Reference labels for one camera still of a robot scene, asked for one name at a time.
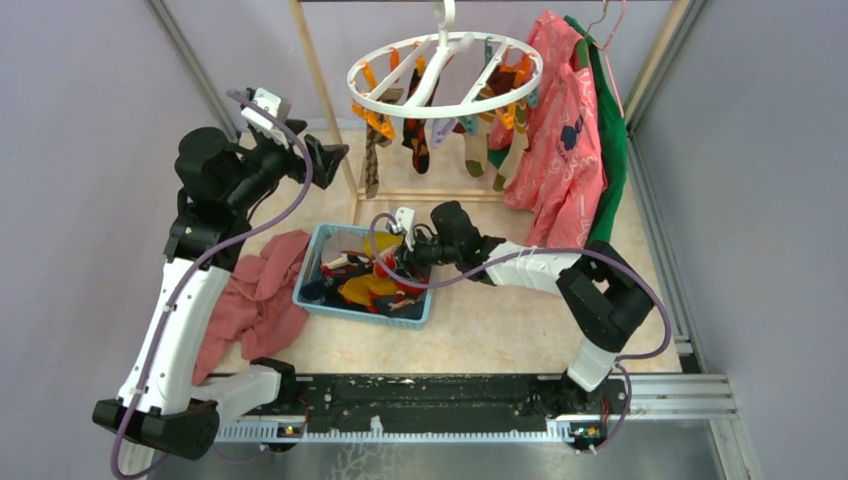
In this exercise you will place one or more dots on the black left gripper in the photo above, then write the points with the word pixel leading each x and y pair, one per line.
pixel 323 157

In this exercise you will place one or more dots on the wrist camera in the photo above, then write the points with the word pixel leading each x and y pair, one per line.
pixel 401 221
pixel 266 104

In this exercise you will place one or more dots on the argyle brown cream sock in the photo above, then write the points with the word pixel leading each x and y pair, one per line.
pixel 374 138

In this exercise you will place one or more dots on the dark red argyle sock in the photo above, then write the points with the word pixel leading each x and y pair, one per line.
pixel 414 135

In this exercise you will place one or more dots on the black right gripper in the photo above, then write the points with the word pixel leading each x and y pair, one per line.
pixel 411 258

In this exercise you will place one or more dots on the navy blue patterned sock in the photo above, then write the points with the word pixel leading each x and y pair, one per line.
pixel 321 291

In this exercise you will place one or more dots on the pink patterned hanging garment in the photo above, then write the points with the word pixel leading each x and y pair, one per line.
pixel 560 176

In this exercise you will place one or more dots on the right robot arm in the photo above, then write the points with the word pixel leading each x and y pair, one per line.
pixel 605 297

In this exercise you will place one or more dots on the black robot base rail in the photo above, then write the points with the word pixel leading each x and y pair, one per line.
pixel 438 405

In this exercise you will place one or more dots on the mustard yellow ribbed sock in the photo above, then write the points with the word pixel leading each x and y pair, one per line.
pixel 363 289

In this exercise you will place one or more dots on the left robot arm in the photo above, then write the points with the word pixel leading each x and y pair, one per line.
pixel 158 406

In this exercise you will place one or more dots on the light blue plastic basket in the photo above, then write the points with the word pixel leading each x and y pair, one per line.
pixel 311 270

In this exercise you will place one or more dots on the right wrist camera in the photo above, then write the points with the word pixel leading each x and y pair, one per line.
pixel 401 221

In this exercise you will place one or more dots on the yellow sock in basket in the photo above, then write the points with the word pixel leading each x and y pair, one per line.
pixel 378 242

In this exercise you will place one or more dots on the pink cloth on floor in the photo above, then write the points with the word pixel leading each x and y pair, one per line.
pixel 256 307

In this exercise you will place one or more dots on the red santa sock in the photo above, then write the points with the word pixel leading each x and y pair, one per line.
pixel 394 277

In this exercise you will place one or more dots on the green hanging garment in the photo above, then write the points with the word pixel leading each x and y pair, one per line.
pixel 613 139

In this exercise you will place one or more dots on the light wooden clothes rack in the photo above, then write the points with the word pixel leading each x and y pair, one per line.
pixel 675 26

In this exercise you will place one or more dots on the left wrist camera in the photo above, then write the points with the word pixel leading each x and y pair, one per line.
pixel 266 104

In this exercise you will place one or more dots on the white round clip hanger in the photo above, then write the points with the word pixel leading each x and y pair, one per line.
pixel 445 74

